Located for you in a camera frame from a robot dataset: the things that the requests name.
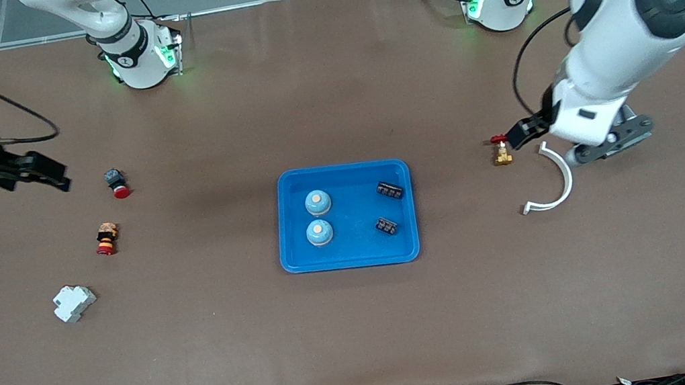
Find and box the white curved plastic strip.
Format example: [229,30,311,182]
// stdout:
[513,138,578,216]

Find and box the black red push button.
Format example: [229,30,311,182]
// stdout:
[103,167,133,202]

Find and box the red orange emergency button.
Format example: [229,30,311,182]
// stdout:
[92,221,123,257]

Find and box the white circuit breaker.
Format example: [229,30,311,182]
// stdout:
[51,282,100,326]

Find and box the blue plastic tray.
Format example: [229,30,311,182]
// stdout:
[267,153,423,281]

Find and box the brass valve red handle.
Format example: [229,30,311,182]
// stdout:
[489,133,515,168]

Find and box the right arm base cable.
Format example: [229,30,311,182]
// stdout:
[110,0,182,34]

